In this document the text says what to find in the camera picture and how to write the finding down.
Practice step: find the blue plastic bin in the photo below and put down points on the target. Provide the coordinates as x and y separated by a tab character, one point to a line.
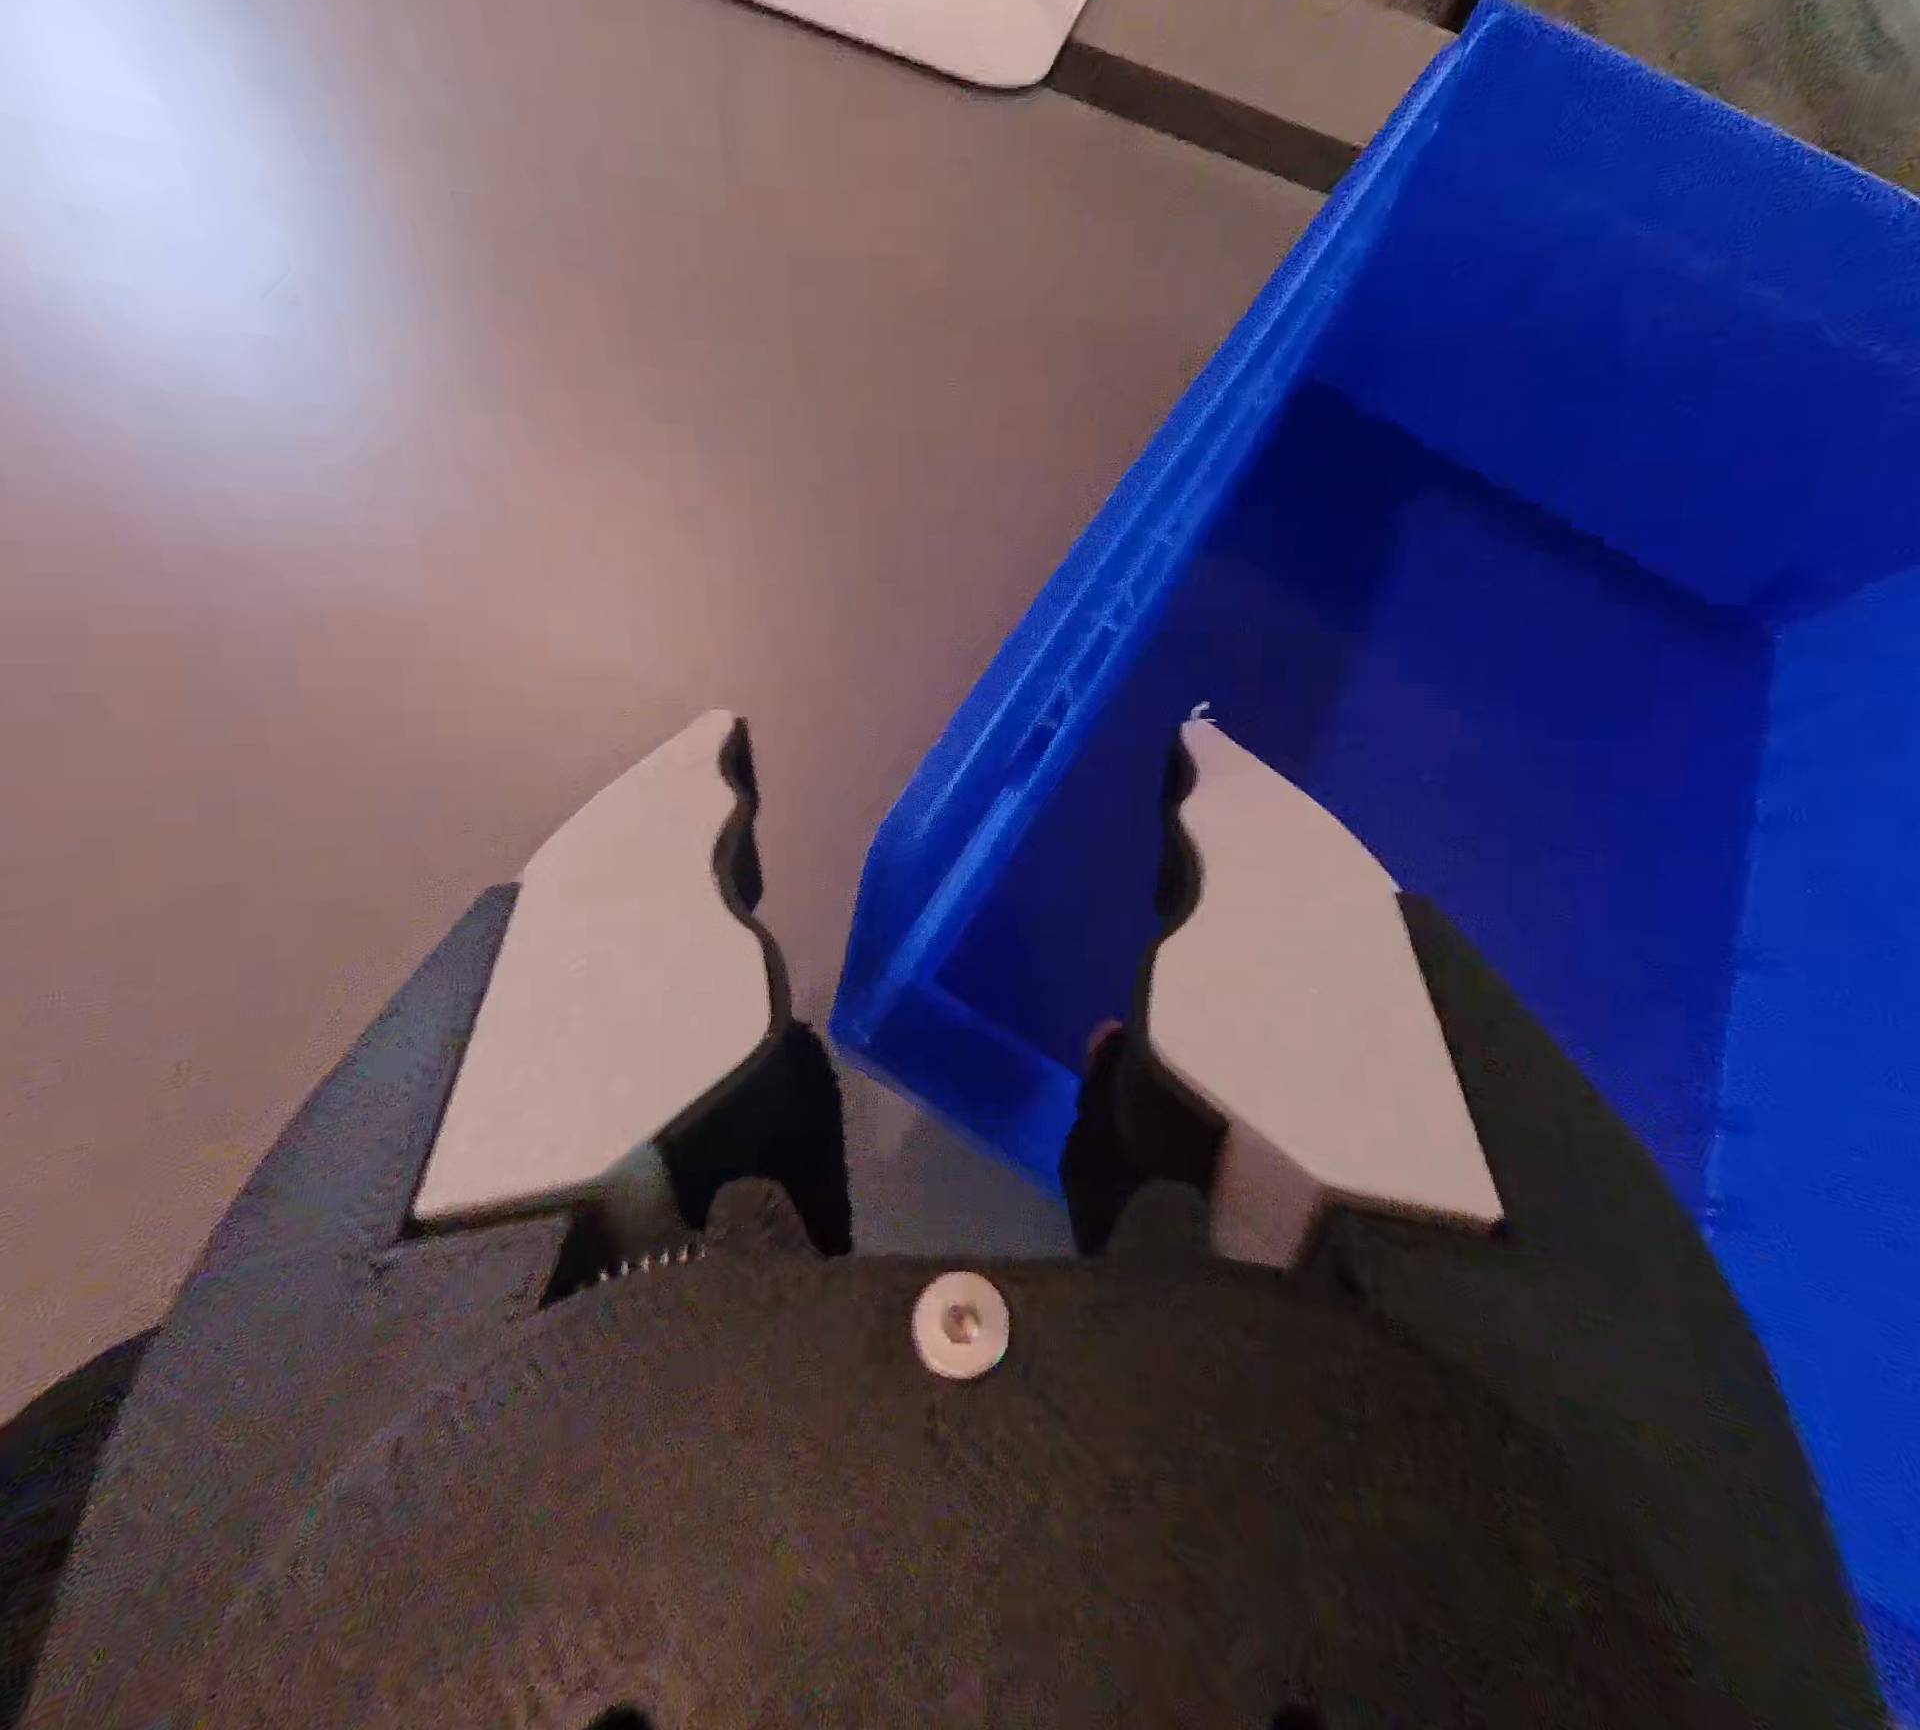
1574	259

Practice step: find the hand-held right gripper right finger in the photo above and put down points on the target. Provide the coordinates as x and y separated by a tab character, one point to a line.
1306	1011

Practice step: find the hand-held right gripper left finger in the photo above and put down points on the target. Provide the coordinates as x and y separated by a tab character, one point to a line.
601	996

